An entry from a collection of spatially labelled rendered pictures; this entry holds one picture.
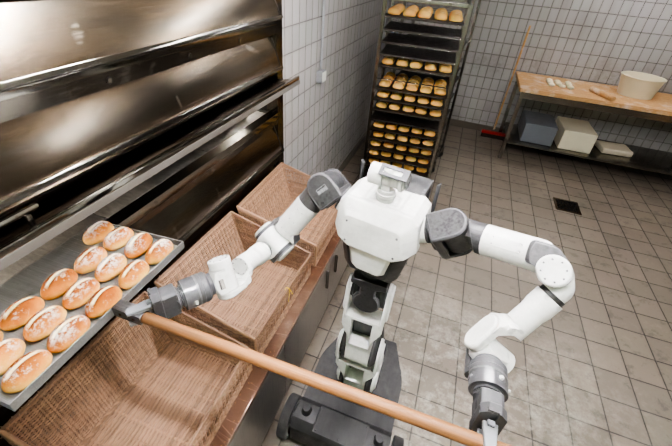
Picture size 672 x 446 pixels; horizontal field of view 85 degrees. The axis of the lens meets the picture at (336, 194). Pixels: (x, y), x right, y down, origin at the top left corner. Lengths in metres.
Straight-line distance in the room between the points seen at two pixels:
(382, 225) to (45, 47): 0.99
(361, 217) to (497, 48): 4.58
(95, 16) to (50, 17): 0.13
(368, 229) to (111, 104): 0.90
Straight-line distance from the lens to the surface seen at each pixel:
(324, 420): 2.02
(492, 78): 5.56
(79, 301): 1.21
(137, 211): 1.53
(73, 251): 1.43
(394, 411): 0.93
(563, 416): 2.64
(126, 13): 1.40
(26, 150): 1.24
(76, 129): 1.31
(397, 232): 1.07
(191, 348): 1.78
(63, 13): 1.28
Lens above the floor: 2.03
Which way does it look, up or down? 34 degrees down
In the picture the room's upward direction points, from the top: 5 degrees clockwise
